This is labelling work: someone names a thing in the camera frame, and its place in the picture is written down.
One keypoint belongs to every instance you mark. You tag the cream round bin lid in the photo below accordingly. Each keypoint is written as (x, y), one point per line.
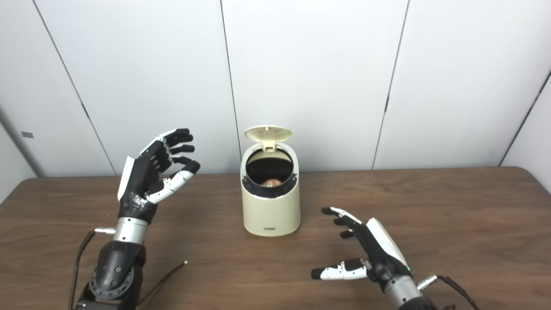
(267, 133)

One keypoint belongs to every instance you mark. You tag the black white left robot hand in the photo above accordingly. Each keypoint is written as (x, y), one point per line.
(137, 181)

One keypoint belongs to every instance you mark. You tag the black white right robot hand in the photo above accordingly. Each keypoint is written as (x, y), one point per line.
(383, 254)

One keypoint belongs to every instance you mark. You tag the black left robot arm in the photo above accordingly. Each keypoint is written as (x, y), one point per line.
(114, 271)

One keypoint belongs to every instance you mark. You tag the cream-colored round bin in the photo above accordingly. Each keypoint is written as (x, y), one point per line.
(270, 215)

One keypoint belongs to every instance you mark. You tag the red apple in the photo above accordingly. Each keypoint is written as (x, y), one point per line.
(270, 183)

